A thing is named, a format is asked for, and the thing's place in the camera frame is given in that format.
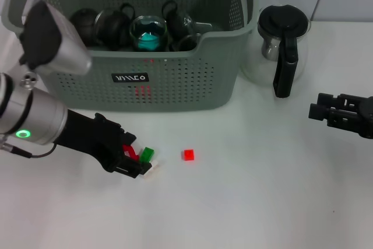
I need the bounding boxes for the dark red toy brick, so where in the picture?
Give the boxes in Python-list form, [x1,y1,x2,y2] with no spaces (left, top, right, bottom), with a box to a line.
[122,143,140,162]

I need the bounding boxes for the grey perforated storage bin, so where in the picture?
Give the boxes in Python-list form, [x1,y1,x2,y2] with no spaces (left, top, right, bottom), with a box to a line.
[0,0,260,113]

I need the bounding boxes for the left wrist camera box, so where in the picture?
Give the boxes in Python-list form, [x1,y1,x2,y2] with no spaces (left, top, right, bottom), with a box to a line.
[18,0,94,76]

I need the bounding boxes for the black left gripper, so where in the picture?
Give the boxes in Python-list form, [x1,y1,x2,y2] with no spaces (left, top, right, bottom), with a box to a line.
[54,108,153,180]

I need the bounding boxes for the teal square toy plate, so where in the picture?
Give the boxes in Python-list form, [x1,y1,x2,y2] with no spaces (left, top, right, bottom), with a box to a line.
[137,31,160,51]

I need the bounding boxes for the glass teacup black sleeve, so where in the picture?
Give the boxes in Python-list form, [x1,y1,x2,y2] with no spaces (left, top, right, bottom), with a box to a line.
[160,0,198,38]
[93,2,135,51]
[170,33,202,52]
[129,15,168,52]

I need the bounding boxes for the glass carafe black lid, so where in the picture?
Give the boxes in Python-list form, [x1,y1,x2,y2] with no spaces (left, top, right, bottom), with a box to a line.
[240,3,312,99]

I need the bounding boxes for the green toy brick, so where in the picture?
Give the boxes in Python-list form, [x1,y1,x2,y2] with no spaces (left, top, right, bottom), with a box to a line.
[139,147,155,164]

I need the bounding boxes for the black clay teapot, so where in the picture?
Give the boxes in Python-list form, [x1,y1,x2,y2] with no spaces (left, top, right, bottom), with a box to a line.
[69,8,97,47]

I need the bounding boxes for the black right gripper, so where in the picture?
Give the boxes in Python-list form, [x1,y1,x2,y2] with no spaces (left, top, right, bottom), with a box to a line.
[308,93,373,140]

